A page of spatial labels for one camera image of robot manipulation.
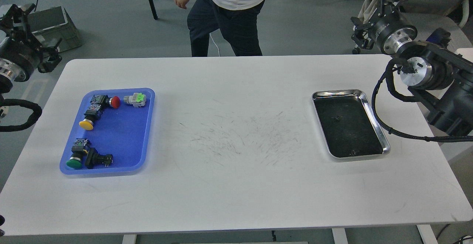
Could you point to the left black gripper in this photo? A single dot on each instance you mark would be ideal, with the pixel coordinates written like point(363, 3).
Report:
point(21, 52)

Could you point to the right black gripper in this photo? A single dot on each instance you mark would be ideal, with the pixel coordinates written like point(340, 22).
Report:
point(392, 34)

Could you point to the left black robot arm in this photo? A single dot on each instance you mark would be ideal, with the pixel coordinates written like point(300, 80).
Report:
point(5, 88)

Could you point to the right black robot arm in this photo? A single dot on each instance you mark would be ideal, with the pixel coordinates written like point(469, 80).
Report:
point(419, 71)

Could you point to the beige jacket on chair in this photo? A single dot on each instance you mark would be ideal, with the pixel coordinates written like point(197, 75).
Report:
point(368, 12)

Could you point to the grey green storage crate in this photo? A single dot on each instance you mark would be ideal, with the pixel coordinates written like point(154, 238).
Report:
point(53, 24)

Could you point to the grey office chair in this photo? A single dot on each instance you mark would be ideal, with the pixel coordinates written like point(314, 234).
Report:
point(427, 15)

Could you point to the silver metal tray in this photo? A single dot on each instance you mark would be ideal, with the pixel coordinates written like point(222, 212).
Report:
point(357, 129)

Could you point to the blue plastic tray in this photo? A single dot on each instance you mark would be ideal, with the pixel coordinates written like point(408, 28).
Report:
point(122, 132)

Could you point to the person in white shirt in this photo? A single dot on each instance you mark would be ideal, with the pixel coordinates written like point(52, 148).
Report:
point(236, 20)

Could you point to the yellow push button switch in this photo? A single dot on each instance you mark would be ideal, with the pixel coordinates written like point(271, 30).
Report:
point(91, 115)

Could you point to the red push button switch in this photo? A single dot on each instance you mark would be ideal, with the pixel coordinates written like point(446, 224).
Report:
point(105, 101)

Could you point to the green push button switch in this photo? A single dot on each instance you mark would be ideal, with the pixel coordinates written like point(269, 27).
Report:
point(80, 150)

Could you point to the grey green switch module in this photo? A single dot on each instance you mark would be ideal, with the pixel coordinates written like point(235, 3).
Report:
point(137, 100)

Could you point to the black switch component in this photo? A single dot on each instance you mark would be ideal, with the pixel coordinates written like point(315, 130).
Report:
point(94, 158)

